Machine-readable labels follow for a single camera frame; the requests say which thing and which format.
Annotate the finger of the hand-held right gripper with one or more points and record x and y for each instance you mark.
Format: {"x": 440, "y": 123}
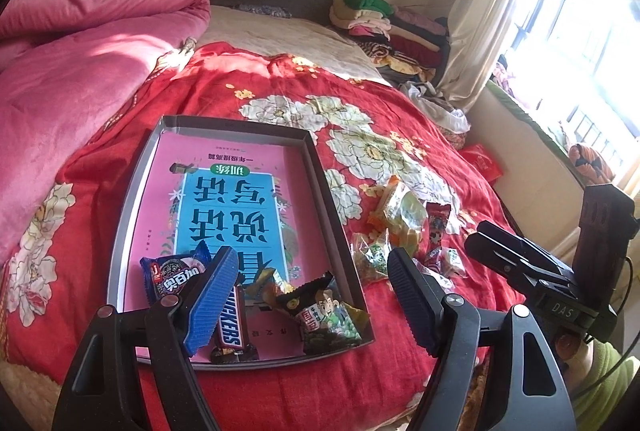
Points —
{"x": 500, "y": 263}
{"x": 515, "y": 243}

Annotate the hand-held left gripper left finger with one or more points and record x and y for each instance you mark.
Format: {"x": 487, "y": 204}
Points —
{"x": 210, "y": 301}

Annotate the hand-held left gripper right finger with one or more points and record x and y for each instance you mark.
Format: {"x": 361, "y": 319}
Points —
{"x": 412, "y": 301}

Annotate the brown chocolate bar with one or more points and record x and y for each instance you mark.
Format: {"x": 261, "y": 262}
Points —
{"x": 232, "y": 331}

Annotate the blue cookie packet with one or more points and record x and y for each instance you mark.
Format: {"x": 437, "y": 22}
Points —
{"x": 170, "y": 273}

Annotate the red candy packet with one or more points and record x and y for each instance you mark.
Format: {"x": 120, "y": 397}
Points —
{"x": 437, "y": 226}

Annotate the orange-edged bread packet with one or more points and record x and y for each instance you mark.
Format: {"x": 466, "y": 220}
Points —
{"x": 400, "y": 216}

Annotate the black green pea packet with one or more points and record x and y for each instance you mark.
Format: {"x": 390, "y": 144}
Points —
{"x": 320, "y": 316}

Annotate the grey shallow cardboard box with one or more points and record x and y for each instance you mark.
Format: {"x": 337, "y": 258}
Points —
{"x": 320, "y": 191}

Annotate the person's right forearm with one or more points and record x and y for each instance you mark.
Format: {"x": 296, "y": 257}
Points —
{"x": 610, "y": 386}

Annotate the orange patterned cushion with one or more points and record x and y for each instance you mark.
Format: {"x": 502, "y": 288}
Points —
{"x": 590, "y": 163}

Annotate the red plastic bag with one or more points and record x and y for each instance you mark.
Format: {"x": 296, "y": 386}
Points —
{"x": 482, "y": 163}

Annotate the pink and blue book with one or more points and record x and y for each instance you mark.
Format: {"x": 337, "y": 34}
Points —
{"x": 225, "y": 211}

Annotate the red floral blanket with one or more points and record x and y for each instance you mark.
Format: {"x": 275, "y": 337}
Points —
{"x": 100, "y": 261}

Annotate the floral fabric basket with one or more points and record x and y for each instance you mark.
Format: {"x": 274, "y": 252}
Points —
{"x": 455, "y": 139}

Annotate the green windowsill mat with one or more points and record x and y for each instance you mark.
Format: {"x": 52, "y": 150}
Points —
{"x": 530, "y": 121}

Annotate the white crumpled cloth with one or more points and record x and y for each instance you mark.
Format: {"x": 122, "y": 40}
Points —
{"x": 440, "y": 111}

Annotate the clothes heap on windowsill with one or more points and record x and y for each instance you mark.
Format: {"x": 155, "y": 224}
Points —
{"x": 507, "y": 81}

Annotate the window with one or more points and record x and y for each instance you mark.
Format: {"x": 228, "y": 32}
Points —
{"x": 565, "y": 36}

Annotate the white curtain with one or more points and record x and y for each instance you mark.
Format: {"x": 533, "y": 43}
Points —
{"x": 490, "y": 11}

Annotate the stack of folded clothes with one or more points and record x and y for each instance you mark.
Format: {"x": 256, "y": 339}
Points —
{"x": 395, "y": 36}

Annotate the pink fleece quilt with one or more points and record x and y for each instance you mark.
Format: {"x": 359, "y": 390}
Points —
{"x": 75, "y": 86}

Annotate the dark patterned cloth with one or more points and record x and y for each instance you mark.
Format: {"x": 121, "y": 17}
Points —
{"x": 262, "y": 9}

